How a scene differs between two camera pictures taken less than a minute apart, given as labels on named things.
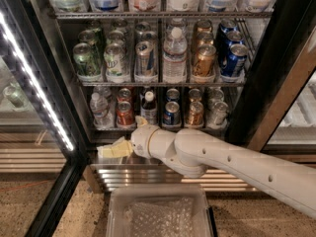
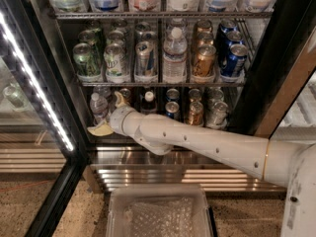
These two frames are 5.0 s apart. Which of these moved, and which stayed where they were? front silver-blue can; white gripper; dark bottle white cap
Moved: white gripper
Stayed: front silver-blue can; dark bottle white cap
